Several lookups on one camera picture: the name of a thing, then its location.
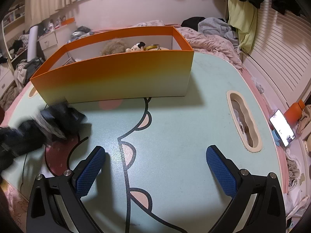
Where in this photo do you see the black and white mouse figure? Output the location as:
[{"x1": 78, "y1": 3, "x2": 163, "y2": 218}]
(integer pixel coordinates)
[{"x1": 125, "y1": 42, "x2": 146, "y2": 53}]

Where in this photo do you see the white paper roll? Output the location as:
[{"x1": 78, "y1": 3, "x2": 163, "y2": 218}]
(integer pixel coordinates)
[{"x1": 27, "y1": 26, "x2": 39, "y2": 61}]

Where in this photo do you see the blue phone stand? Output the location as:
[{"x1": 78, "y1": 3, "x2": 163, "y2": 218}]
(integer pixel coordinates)
[{"x1": 272, "y1": 129, "x2": 286, "y2": 147}]

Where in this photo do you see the beige cloth bundle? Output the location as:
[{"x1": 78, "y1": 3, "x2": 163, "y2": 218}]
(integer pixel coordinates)
[{"x1": 297, "y1": 103, "x2": 311, "y2": 141}]

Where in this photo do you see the black cable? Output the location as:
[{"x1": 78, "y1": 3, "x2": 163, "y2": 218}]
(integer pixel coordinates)
[{"x1": 21, "y1": 153, "x2": 28, "y2": 188}]

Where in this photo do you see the white nightstand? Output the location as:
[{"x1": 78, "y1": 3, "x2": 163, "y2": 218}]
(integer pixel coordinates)
[{"x1": 38, "y1": 25, "x2": 73, "y2": 54}]

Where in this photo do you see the yellow-green hanging garment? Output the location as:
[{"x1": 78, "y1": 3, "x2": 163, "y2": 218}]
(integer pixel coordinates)
[{"x1": 227, "y1": 0, "x2": 258, "y2": 54}]

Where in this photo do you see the white smartphone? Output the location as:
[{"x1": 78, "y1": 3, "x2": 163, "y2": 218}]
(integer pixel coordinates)
[{"x1": 269, "y1": 109, "x2": 296, "y2": 147}]

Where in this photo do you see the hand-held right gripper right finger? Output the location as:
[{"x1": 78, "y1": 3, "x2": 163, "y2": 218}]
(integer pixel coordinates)
[{"x1": 206, "y1": 145, "x2": 286, "y2": 233}]

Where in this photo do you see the orange water bottle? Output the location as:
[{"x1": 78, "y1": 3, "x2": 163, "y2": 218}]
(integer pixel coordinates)
[{"x1": 284, "y1": 99, "x2": 305, "y2": 123}]

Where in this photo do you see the black cloth heap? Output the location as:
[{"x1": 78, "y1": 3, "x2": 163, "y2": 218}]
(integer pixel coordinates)
[{"x1": 181, "y1": 17, "x2": 207, "y2": 28}]

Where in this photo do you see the white shelf unit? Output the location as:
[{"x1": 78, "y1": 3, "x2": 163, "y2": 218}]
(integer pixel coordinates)
[{"x1": 2, "y1": 5, "x2": 26, "y2": 34}]

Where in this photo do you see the grey hoodie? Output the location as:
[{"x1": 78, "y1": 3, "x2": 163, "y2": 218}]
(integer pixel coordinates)
[{"x1": 197, "y1": 17, "x2": 240, "y2": 46}]

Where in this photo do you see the orange gradient cardboard box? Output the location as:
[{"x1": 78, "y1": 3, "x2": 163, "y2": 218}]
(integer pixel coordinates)
[{"x1": 30, "y1": 25, "x2": 195, "y2": 105}]

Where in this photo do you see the brown plush toy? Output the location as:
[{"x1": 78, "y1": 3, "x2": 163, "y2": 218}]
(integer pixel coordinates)
[{"x1": 101, "y1": 39, "x2": 129, "y2": 56}]

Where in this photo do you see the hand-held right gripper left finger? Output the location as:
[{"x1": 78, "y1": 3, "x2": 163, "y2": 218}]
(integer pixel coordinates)
[{"x1": 26, "y1": 146, "x2": 106, "y2": 233}]

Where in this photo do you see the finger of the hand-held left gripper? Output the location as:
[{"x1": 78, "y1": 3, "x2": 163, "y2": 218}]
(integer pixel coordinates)
[
  {"x1": 42, "y1": 103, "x2": 86, "y2": 127},
  {"x1": 63, "y1": 123, "x2": 93, "y2": 139}
]

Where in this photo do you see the pink fluffy blanket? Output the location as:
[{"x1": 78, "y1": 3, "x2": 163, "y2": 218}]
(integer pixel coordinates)
[{"x1": 132, "y1": 21, "x2": 243, "y2": 70}]

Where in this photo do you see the pile of mixed clothes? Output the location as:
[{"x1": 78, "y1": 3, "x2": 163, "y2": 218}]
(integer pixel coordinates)
[{"x1": 70, "y1": 26, "x2": 94, "y2": 42}]

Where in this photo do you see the cluster of cosmetic bottles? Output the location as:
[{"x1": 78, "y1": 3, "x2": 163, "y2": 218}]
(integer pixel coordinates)
[{"x1": 42, "y1": 17, "x2": 62, "y2": 32}]

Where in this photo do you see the pink bed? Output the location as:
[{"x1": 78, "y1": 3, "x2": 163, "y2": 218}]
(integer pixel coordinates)
[{"x1": 0, "y1": 24, "x2": 304, "y2": 233}]

